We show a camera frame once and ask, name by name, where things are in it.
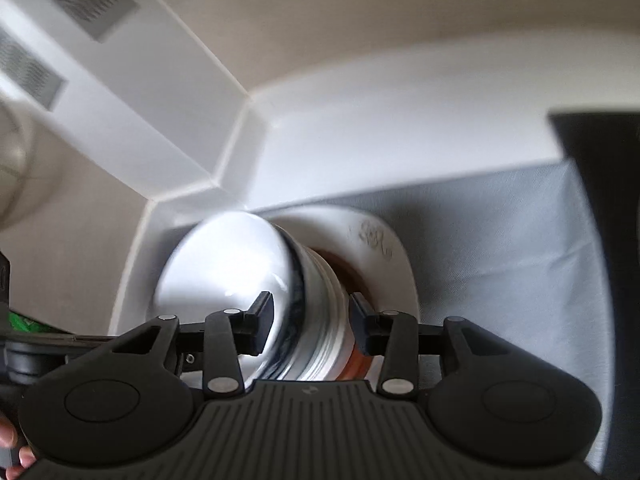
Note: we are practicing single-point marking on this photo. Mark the person's left hand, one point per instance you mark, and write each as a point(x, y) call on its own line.
point(7, 435)

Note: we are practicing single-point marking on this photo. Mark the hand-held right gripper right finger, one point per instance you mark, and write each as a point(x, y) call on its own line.
point(361, 322)

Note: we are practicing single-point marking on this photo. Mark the wide grey vent grille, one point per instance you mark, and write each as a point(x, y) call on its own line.
point(30, 72)

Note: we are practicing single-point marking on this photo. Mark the white bowl blue patterned outside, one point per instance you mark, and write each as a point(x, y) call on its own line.
point(220, 260)

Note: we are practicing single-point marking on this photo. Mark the brown round plate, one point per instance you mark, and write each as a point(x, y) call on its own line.
point(352, 280)

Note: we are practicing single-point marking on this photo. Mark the grey table mat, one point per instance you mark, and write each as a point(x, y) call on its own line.
point(500, 260)

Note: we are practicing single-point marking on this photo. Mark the square white floral plate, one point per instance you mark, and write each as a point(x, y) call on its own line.
point(380, 255)

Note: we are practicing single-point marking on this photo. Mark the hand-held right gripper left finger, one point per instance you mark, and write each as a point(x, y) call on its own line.
point(260, 321)

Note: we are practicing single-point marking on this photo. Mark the plain white bowl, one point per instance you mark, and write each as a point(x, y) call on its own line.
point(322, 290)

